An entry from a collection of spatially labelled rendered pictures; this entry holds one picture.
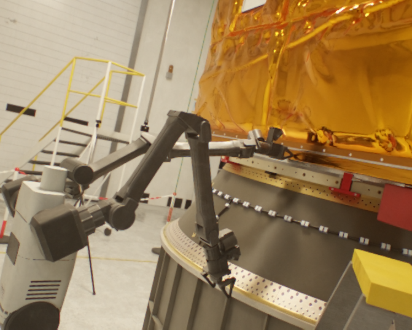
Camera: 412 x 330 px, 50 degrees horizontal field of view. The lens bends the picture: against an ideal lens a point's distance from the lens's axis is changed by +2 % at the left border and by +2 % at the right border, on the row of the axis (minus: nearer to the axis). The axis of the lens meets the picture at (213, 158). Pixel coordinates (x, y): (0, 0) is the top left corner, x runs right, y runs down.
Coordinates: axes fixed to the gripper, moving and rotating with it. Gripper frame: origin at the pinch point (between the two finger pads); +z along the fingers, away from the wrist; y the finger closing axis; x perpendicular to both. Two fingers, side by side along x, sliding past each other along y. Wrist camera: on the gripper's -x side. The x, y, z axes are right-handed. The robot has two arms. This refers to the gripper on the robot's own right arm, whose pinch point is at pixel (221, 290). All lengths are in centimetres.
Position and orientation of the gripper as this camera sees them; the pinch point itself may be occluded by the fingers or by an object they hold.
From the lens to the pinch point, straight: 170.1
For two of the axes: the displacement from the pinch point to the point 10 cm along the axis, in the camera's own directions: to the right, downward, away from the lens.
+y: -5.6, -1.5, 8.1
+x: -8.0, 3.4, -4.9
